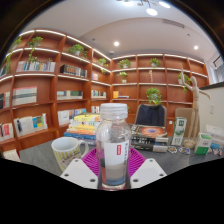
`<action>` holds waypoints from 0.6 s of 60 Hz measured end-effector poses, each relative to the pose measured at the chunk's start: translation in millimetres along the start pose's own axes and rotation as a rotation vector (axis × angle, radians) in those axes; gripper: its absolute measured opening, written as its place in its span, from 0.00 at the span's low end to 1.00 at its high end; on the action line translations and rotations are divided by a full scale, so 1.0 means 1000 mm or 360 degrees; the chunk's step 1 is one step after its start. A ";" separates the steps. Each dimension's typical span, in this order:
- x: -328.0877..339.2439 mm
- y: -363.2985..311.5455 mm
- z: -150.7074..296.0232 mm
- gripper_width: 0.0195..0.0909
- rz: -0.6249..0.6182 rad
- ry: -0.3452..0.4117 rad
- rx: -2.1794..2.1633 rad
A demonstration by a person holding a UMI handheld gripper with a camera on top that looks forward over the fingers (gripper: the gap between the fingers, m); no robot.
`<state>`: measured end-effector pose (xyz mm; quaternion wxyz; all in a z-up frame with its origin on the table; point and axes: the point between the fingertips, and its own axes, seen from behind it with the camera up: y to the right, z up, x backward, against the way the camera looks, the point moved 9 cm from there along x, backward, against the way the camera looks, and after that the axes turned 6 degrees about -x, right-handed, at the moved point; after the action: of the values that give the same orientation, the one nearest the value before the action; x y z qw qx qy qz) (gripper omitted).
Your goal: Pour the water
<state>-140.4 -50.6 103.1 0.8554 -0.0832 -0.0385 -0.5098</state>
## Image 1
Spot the stack of dark books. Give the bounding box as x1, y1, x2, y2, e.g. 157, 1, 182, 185
130, 123, 169, 153

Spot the branched ceiling lamp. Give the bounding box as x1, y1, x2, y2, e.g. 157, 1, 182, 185
116, 0, 172, 17

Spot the dark office chair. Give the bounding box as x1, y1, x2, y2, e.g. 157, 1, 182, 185
134, 103, 168, 128

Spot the stack of colourful books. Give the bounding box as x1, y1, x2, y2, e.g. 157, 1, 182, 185
63, 113, 102, 140

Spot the tall green white carton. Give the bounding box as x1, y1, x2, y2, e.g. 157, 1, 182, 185
170, 116, 188, 147

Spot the wooden wall shelf unit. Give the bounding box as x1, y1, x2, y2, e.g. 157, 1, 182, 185
0, 28, 211, 158

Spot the tan upholstered chair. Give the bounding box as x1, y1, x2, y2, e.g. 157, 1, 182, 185
174, 107, 194, 128

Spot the ceiling air vent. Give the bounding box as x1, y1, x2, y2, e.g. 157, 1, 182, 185
162, 18, 185, 29

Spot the clear plastic water bottle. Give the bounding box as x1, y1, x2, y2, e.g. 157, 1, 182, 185
95, 102, 132, 191

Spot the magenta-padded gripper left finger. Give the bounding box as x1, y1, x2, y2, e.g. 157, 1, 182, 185
60, 148, 101, 190

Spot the wooden artist mannequin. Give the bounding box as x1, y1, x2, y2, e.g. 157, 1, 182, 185
179, 68, 212, 149

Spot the white partition with dark top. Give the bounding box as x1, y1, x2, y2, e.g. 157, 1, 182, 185
199, 81, 224, 134

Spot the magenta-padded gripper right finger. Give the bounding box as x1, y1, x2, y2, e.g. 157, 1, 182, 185
128, 147, 167, 190

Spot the yellow striped white mug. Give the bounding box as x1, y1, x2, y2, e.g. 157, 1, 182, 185
50, 136, 90, 173

